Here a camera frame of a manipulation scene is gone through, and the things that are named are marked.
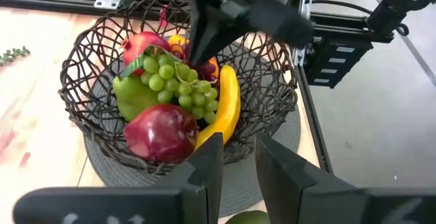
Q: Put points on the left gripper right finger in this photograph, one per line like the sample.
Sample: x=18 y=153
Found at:
x=306 y=200

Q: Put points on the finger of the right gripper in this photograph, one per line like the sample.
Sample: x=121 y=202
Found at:
x=211 y=23

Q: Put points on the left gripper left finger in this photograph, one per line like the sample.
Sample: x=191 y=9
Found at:
x=170 y=203

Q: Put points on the red grape bunch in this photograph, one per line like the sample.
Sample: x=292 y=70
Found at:
x=206 y=69

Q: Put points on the green avocado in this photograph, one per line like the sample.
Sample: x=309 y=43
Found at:
x=248 y=218

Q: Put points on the green grape bunch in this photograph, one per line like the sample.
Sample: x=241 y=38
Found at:
x=167 y=71

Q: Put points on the dark red apple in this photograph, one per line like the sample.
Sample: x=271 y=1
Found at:
x=160 y=133

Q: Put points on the red pomegranate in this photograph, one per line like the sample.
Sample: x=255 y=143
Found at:
x=139 y=47

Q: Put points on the yellow banana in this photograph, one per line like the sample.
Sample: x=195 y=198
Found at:
x=228 y=105

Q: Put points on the green pear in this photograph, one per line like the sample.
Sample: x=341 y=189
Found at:
x=133 y=98

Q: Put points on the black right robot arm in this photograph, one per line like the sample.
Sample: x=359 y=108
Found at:
x=337 y=60

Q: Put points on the small red tag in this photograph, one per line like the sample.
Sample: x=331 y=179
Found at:
x=163 y=15

